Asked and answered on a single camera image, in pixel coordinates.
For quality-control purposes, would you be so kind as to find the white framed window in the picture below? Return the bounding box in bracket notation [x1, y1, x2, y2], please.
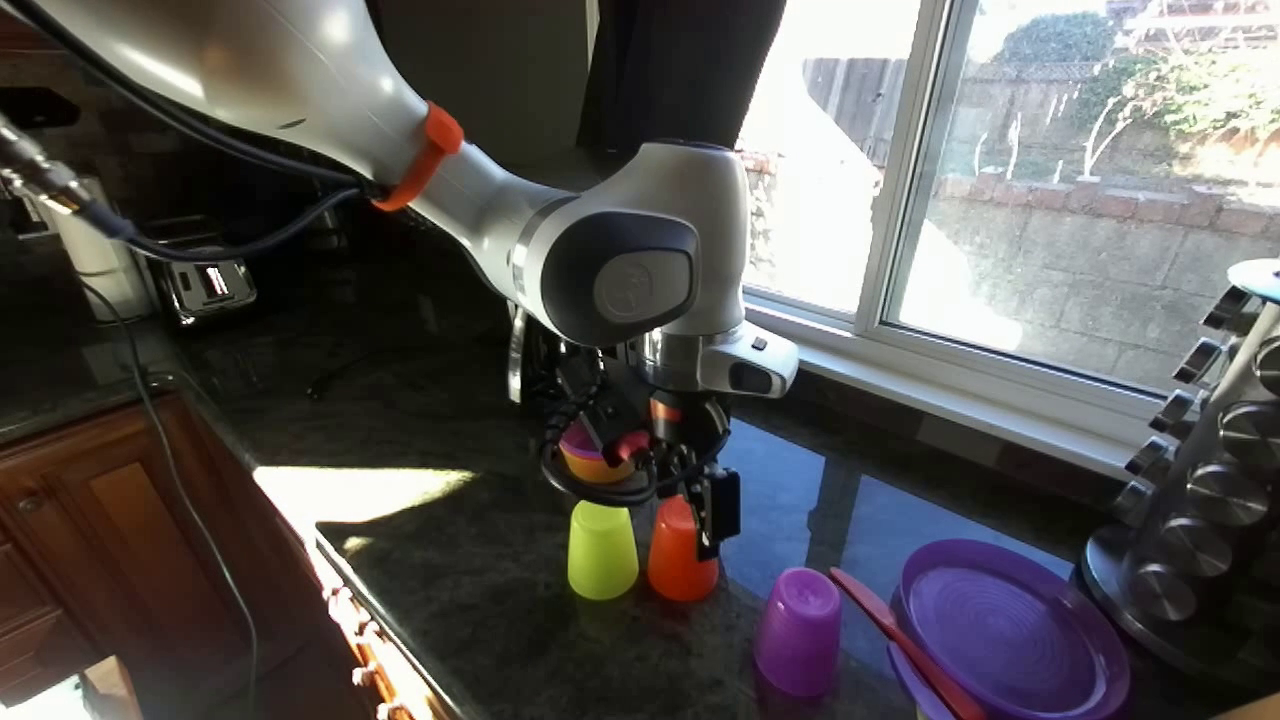
[692, 0, 1280, 479]

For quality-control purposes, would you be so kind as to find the orange plastic cup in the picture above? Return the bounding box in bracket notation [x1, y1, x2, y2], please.
[642, 493, 724, 606]

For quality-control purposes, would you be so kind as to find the purple plastic cup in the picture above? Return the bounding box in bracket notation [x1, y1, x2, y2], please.
[751, 565, 849, 699]

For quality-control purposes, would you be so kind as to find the pink and yellow bowl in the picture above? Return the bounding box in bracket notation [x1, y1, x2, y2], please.
[557, 417, 656, 486]

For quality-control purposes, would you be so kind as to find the wooden base cabinet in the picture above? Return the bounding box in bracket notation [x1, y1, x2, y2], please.
[0, 396, 450, 720]

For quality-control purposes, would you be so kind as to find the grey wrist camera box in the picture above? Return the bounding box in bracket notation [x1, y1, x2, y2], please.
[700, 321, 803, 398]

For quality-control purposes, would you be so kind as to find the long plastic spoon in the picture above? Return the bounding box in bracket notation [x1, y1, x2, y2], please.
[828, 565, 993, 720]

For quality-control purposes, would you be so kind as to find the purple plastic plate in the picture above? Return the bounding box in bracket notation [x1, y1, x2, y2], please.
[888, 535, 1136, 720]

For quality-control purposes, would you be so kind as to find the black and silver coffee maker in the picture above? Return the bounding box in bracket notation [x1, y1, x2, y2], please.
[499, 296, 570, 410]

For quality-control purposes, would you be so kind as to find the silver toaster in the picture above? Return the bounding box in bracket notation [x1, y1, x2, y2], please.
[134, 253, 261, 329]

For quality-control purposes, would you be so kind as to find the yellow-green plastic cup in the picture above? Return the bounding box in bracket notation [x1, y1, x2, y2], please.
[564, 496, 642, 603]

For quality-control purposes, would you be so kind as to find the thin dark wall cable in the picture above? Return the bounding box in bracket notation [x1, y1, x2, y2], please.
[77, 276, 267, 720]

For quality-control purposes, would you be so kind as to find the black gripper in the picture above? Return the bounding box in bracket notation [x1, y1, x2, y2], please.
[552, 337, 748, 550]

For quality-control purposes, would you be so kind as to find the metal spice jar rack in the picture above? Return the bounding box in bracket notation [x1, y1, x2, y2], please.
[1076, 257, 1280, 688]

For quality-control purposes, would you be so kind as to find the white paper towel roll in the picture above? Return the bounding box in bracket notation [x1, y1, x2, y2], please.
[19, 172, 161, 325]

